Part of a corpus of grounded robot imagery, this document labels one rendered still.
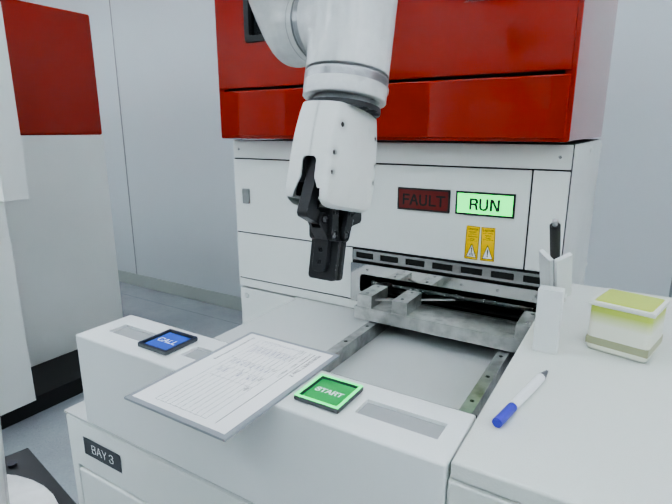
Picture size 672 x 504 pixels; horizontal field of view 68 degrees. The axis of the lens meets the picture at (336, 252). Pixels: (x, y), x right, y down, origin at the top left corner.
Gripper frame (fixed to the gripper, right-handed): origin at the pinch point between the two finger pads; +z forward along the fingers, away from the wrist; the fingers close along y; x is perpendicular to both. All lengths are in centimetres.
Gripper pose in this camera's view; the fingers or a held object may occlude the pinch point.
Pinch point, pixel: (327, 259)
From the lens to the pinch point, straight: 50.5
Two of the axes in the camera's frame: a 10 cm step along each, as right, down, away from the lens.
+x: 8.5, 1.2, -5.1
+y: -5.1, 0.0, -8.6
